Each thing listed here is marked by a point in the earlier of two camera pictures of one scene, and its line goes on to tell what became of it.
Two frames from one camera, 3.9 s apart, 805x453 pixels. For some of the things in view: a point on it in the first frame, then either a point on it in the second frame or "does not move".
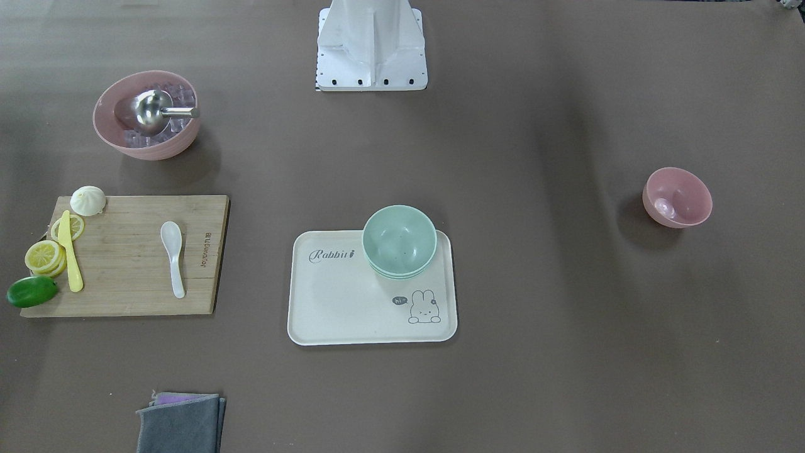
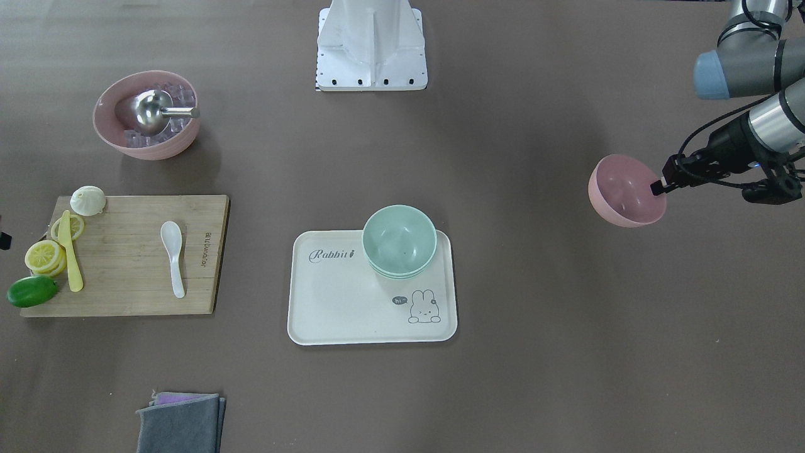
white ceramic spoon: x=171 y=234 does not move
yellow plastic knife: x=65 y=238 does not move
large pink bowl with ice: x=114 y=125 does not move
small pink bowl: x=677 y=198 -> x=619 y=191
